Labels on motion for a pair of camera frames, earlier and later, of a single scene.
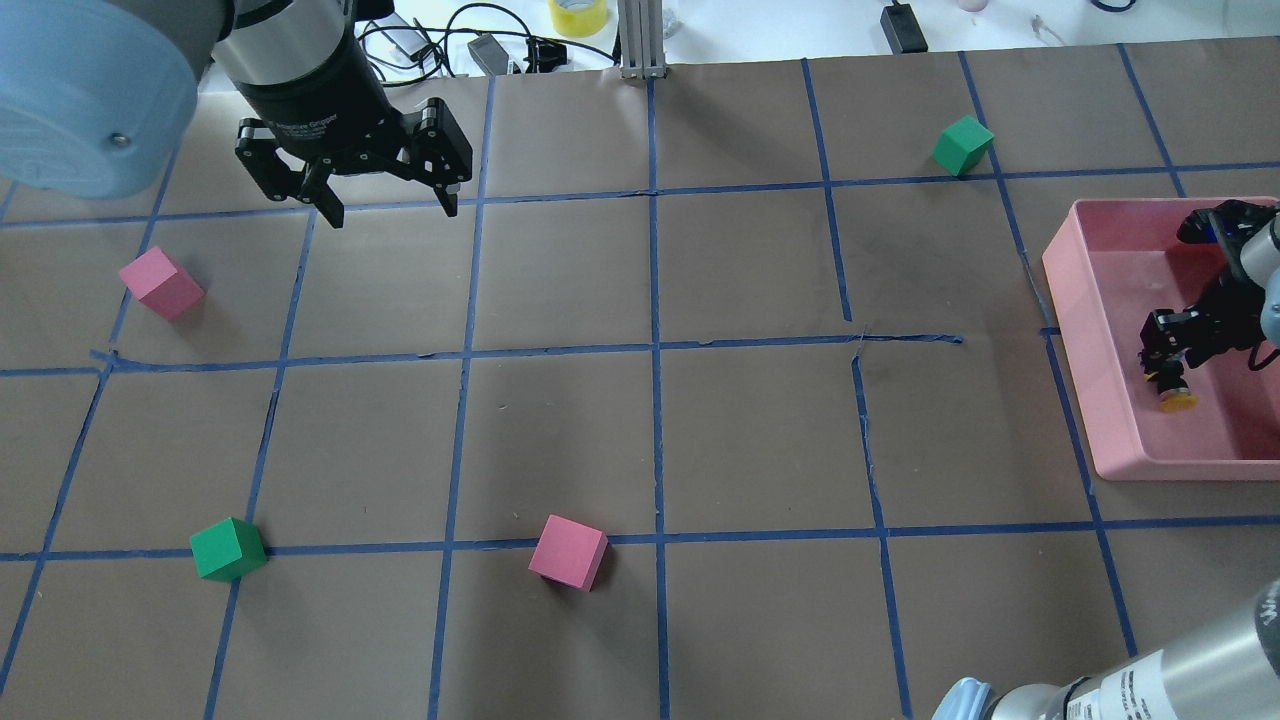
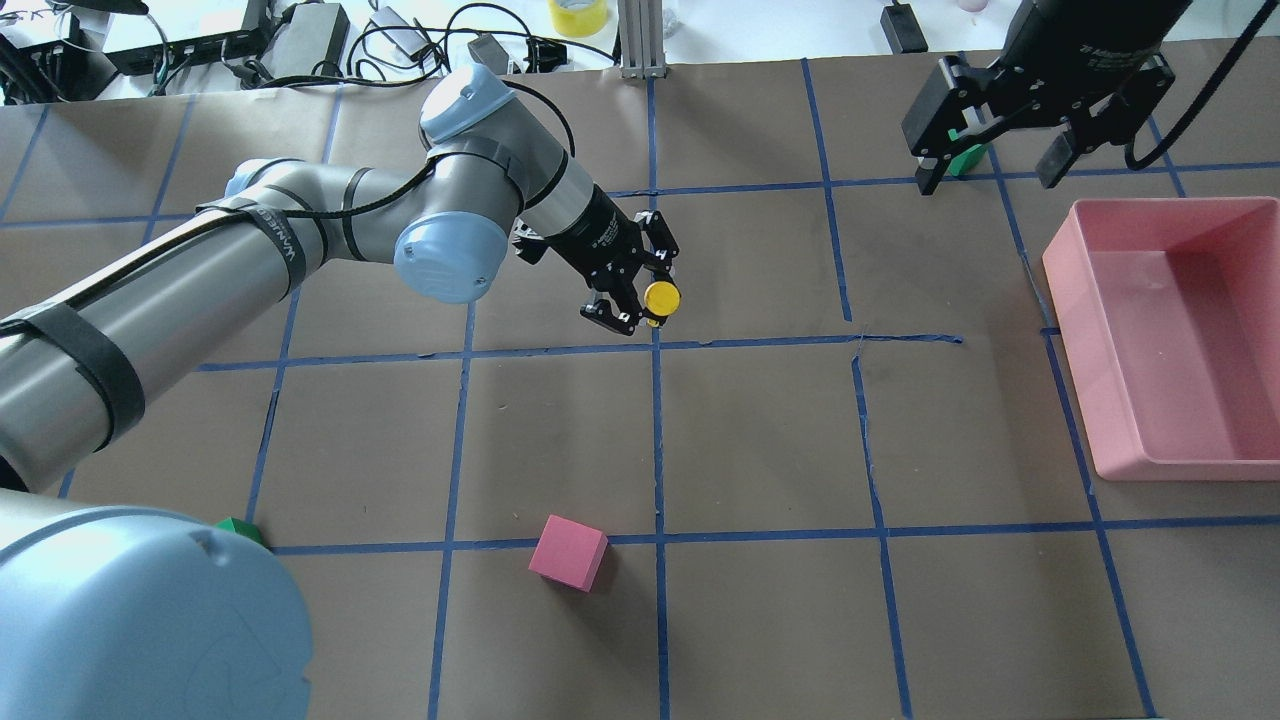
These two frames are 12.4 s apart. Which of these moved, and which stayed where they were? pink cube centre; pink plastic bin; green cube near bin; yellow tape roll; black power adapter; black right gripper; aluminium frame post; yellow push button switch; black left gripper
Moved: black right gripper; yellow push button switch; black left gripper
Stayed: pink plastic bin; yellow tape roll; pink cube centre; aluminium frame post; green cube near bin; black power adapter
